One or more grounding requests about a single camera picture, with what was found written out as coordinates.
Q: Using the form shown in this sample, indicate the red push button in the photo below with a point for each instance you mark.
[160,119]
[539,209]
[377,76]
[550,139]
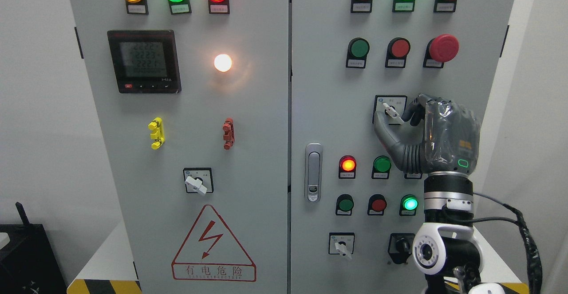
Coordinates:
[397,52]
[376,205]

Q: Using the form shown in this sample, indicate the gray robot hand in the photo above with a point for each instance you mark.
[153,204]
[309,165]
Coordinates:
[450,140]

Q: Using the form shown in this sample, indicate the yellow terminal connector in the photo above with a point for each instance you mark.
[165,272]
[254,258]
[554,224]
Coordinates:
[156,128]

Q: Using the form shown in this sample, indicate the lower red push button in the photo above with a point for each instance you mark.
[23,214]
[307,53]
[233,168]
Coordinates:
[376,205]

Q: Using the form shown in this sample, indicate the upper green push button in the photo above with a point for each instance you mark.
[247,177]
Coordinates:
[357,51]

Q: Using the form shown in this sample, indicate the red terminal connector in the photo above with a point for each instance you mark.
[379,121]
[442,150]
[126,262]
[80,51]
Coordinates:
[229,133]

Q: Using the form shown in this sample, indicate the red electric hazard sticker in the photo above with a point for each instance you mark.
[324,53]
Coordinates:
[211,251]

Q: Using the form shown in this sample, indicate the black white robot arm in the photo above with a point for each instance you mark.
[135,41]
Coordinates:
[444,248]

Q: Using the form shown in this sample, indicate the lower green push button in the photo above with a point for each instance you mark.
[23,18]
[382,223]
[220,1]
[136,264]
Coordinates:
[344,205]

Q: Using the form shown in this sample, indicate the lit green push button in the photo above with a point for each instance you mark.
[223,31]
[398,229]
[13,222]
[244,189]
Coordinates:
[408,205]

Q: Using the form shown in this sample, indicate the white glowing indicator light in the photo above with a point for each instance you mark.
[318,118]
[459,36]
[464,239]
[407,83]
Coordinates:
[223,62]

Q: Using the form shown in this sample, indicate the middle green indicator light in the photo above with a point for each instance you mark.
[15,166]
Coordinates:
[381,168]

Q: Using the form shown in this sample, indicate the gray electrical cabinet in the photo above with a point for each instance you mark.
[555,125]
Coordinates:
[288,87]

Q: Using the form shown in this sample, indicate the black equipment case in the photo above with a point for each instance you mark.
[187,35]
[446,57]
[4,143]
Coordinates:
[27,262]

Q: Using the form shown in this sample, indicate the lit red indicator light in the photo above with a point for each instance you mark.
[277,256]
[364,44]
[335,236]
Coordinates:
[347,167]

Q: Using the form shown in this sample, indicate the silver door handle lock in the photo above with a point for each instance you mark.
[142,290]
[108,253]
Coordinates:
[312,181]

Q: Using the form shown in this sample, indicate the black digital power meter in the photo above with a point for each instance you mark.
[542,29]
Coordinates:
[145,62]

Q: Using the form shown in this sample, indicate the left door gray rotary switch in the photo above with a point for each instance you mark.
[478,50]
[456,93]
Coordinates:
[198,180]

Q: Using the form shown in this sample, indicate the red emergency stop button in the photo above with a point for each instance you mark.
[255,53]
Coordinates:
[440,50]

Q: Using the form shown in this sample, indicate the black selector switch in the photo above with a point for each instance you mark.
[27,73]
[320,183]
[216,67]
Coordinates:
[400,247]

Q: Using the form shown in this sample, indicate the upper red push button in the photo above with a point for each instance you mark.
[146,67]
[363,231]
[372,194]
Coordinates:
[397,52]

